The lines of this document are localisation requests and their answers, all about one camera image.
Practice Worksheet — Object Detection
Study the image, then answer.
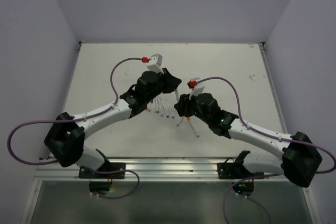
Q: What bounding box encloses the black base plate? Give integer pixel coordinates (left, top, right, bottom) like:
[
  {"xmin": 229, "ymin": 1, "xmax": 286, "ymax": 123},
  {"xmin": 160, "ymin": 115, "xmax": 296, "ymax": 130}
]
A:
[
  {"xmin": 78, "ymin": 162, "xmax": 126, "ymax": 179},
  {"xmin": 217, "ymin": 158, "xmax": 264, "ymax": 179}
]

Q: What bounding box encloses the dark green marker pen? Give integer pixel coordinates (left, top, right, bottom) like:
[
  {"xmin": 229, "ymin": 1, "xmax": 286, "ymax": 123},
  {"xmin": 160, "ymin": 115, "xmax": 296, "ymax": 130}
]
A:
[{"xmin": 156, "ymin": 98, "xmax": 161, "ymax": 114}]

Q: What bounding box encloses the yellow marker pen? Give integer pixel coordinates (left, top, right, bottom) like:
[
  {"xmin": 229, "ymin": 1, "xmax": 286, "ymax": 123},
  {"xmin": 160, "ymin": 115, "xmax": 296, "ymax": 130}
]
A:
[{"xmin": 154, "ymin": 100, "xmax": 159, "ymax": 113}]

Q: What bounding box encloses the dark purple marker pen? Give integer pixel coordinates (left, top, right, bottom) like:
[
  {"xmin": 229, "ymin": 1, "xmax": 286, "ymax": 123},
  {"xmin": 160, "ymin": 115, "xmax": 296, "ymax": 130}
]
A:
[{"xmin": 161, "ymin": 100, "xmax": 170, "ymax": 118}]

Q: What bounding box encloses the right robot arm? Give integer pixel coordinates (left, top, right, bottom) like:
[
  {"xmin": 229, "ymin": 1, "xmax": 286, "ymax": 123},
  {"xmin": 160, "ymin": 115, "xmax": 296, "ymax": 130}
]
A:
[{"xmin": 174, "ymin": 93, "xmax": 322, "ymax": 187}]

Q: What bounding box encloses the light blue marker pen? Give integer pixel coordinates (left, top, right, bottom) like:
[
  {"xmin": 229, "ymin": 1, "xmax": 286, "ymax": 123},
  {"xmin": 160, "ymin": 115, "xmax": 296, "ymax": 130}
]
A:
[{"xmin": 158, "ymin": 98, "xmax": 164, "ymax": 117}]

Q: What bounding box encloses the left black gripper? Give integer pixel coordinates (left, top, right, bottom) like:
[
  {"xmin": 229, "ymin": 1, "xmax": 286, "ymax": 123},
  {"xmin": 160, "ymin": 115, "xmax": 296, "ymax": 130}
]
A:
[{"xmin": 145, "ymin": 68, "xmax": 181, "ymax": 103}]

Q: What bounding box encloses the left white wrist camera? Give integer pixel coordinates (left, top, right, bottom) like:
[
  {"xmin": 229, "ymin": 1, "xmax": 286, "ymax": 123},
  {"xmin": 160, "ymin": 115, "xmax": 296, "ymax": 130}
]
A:
[{"xmin": 147, "ymin": 54, "xmax": 163, "ymax": 73}]

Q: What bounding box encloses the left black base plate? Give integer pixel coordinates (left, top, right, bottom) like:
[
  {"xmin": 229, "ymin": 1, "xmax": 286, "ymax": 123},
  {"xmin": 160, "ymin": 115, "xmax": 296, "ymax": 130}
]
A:
[{"xmin": 78, "ymin": 162, "xmax": 126, "ymax": 179}]

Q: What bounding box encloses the magenta marker pen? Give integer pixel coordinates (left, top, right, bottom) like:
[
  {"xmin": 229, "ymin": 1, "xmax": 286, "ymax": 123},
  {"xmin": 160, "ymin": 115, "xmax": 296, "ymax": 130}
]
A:
[{"xmin": 165, "ymin": 99, "xmax": 175, "ymax": 119}]

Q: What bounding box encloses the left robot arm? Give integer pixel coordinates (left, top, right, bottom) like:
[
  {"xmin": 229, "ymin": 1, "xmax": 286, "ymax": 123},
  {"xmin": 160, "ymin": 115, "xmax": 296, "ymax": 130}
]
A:
[{"xmin": 44, "ymin": 69, "xmax": 182, "ymax": 178}]

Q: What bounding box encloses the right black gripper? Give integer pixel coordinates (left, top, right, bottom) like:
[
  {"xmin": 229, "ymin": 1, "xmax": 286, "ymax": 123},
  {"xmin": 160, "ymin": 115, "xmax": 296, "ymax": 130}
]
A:
[{"xmin": 174, "ymin": 89, "xmax": 211, "ymax": 125}]

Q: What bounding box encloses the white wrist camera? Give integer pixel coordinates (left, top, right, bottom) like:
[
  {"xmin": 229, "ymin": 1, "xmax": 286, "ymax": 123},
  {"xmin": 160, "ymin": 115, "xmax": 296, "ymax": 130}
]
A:
[
  {"xmin": 147, "ymin": 54, "xmax": 163, "ymax": 73},
  {"xmin": 188, "ymin": 78, "xmax": 205, "ymax": 99}
]

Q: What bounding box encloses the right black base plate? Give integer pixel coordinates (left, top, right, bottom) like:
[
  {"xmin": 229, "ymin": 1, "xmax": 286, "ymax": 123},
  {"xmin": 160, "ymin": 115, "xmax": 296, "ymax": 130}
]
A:
[{"xmin": 217, "ymin": 158, "xmax": 264, "ymax": 179}]

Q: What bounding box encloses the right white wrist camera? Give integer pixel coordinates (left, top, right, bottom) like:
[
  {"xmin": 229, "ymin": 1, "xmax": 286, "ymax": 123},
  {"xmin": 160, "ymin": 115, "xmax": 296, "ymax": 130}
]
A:
[{"xmin": 188, "ymin": 78, "xmax": 205, "ymax": 99}]

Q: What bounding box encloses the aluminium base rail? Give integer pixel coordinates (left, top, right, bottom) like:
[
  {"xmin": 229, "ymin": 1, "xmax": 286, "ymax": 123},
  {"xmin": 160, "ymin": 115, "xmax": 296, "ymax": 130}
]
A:
[{"xmin": 35, "ymin": 157, "xmax": 309, "ymax": 183}]

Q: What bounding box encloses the dark orange marker pen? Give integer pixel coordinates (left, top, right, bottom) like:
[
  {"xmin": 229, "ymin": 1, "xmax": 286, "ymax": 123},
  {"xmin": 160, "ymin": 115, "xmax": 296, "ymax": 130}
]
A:
[{"xmin": 186, "ymin": 117, "xmax": 200, "ymax": 138}]

